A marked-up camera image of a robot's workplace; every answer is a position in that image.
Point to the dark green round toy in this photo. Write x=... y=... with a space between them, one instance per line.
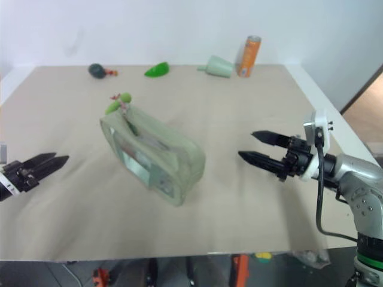
x=97 y=71

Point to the orange clamp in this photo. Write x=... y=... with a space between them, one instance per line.
x=240 y=269
x=103 y=276

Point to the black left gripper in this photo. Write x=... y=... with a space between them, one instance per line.
x=21 y=176

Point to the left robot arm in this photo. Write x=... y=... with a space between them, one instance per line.
x=6 y=193

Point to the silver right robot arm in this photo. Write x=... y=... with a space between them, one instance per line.
x=359 y=185

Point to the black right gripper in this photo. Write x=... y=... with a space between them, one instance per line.
x=296 y=158

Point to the small red orange toy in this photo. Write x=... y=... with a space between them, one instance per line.
x=112 y=72

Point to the light green zip pouch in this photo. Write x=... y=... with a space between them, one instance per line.
x=155 y=155

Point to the bright green leaf-shaped toy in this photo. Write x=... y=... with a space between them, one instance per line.
x=158 y=70

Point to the yellow green small object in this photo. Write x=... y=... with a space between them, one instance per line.
x=262 y=257

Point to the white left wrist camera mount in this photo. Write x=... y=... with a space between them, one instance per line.
x=2 y=154

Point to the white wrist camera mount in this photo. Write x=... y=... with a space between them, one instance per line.
x=321 y=125
x=2 y=154

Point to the green pea pod zipper charm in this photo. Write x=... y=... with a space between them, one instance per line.
x=115 y=105

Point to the pale green funnel cup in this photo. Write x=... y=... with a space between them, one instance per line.
x=220 y=66

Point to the clear plastic bag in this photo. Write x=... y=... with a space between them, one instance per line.
x=311 y=257

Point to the orange drink can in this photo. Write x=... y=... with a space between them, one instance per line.
x=247 y=56

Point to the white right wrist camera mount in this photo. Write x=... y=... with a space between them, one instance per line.
x=321 y=125

